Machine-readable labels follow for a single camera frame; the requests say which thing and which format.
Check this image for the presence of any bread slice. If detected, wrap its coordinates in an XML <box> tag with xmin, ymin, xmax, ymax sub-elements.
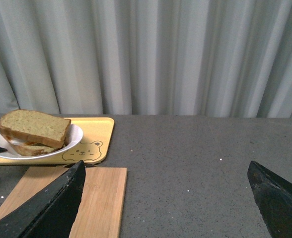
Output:
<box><xmin>0</xmin><ymin>110</ymin><xmax>71</xmax><ymax>148</ymax></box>
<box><xmin>9</xmin><ymin>141</ymin><xmax>66</xmax><ymax>156</ymax></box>

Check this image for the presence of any wooden cutting board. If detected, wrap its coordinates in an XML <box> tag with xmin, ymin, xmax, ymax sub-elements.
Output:
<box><xmin>0</xmin><ymin>167</ymin><xmax>127</xmax><ymax>238</ymax></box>

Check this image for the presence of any fried egg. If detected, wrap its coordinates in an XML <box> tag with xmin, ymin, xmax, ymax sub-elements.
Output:
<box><xmin>3</xmin><ymin>135</ymin><xmax>36</xmax><ymax>146</ymax></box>

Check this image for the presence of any grey curtain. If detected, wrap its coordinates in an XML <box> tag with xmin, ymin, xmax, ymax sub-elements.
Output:
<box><xmin>0</xmin><ymin>0</ymin><xmax>292</xmax><ymax>118</ymax></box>

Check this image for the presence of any white oval plate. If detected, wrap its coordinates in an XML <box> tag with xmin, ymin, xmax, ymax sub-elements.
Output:
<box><xmin>0</xmin><ymin>124</ymin><xmax>83</xmax><ymax>160</ymax></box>

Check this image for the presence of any yellow bear tray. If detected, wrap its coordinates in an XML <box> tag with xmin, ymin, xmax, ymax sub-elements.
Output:
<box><xmin>0</xmin><ymin>117</ymin><xmax>115</xmax><ymax>165</ymax></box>

